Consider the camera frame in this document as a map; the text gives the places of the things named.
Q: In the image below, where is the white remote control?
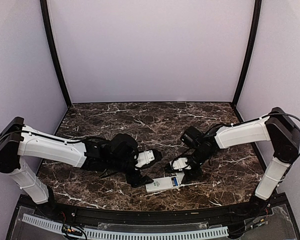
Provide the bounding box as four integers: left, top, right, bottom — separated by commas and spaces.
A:
145, 176, 180, 193

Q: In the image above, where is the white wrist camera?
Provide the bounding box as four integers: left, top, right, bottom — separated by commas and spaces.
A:
135, 149, 163, 169
164, 156, 192, 174

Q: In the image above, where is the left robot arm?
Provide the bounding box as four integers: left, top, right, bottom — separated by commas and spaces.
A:
0, 117, 162, 218

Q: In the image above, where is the blue AA battery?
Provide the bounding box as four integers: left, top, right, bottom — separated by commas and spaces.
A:
171, 177, 178, 187

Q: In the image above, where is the white battery cover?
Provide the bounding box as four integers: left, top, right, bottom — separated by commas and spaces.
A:
175, 172, 185, 185

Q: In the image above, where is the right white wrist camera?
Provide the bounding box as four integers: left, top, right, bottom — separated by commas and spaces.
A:
164, 156, 192, 174

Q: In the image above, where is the right black frame post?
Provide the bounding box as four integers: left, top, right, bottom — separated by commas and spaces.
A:
231, 0, 262, 108

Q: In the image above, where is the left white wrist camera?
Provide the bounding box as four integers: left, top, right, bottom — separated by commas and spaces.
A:
135, 149, 163, 169

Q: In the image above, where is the black front rail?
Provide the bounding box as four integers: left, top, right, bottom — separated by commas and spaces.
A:
14, 192, 291, 227

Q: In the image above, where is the left black frame post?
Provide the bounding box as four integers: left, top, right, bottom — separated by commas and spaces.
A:
39, 0, 72, 108

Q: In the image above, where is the black frame post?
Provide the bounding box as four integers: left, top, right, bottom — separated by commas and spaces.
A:
39, 0, 72, 108
231, 0, 262, 108

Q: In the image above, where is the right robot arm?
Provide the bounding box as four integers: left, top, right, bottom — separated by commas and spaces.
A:
170, 107, 300, 217

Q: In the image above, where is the white slotted cable duct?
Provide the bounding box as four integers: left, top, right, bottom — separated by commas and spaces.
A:
21, 214, 229, 240

